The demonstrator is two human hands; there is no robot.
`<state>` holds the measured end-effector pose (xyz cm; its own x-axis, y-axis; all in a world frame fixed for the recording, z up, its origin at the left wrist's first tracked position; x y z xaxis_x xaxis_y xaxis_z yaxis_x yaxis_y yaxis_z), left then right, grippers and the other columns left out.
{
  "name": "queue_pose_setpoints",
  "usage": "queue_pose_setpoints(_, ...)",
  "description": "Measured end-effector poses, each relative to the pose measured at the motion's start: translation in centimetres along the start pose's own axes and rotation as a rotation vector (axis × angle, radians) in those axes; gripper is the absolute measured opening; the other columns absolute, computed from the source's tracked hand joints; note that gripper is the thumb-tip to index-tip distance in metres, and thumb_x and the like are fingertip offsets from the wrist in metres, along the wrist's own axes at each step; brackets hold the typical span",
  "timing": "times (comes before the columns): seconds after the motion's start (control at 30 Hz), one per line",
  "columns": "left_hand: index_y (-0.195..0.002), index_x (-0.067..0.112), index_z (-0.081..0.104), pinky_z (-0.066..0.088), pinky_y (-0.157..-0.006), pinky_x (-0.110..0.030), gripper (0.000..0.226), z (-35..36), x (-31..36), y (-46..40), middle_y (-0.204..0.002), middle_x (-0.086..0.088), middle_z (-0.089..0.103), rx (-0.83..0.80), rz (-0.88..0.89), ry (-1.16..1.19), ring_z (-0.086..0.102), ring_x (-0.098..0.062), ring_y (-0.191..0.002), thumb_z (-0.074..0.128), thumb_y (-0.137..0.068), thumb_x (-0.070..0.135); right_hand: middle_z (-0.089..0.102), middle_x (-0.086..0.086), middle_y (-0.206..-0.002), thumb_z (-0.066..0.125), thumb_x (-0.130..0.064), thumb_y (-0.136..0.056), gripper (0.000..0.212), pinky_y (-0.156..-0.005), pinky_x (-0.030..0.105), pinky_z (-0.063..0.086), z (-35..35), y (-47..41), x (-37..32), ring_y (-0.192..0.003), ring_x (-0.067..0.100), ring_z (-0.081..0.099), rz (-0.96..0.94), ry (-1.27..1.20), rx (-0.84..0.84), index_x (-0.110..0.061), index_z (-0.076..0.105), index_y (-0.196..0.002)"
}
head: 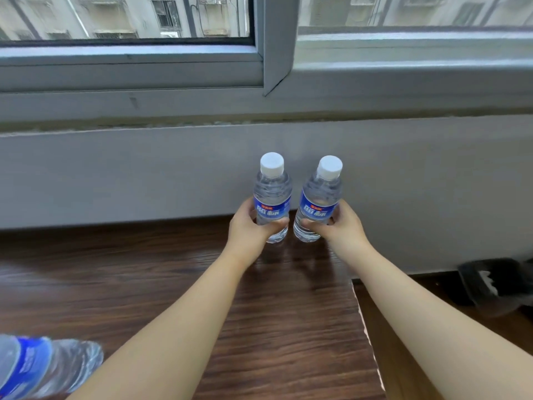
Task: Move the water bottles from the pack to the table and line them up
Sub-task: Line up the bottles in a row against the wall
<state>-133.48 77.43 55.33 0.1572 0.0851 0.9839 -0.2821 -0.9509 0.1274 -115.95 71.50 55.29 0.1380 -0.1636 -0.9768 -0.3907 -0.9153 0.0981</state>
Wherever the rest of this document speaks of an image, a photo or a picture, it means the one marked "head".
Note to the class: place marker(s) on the person's right hand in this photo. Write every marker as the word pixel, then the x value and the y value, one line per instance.
pixel 341 229

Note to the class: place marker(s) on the person's left hand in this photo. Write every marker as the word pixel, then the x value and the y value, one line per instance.
pixel 246 229

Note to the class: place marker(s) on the person's left thumb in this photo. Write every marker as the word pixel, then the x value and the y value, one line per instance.
pixel 251 209

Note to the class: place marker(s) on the person's right thumb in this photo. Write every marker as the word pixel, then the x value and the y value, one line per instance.
pixel 338 209

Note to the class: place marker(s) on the clear water bottle blue label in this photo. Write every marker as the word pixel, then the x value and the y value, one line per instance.
pixel 41 366
pixel 318 199
pixel 271 195

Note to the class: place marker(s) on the person's left forearm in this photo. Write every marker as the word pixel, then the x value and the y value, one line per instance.
pixel 175 329

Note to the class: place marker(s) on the person's right forearm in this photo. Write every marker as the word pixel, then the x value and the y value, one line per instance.
pixel 441 329

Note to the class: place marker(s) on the grey apartment building outside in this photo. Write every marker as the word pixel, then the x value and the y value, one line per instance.
pixel 125 14

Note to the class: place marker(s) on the grey window frame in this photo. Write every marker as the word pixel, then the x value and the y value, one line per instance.
pixel 266 70

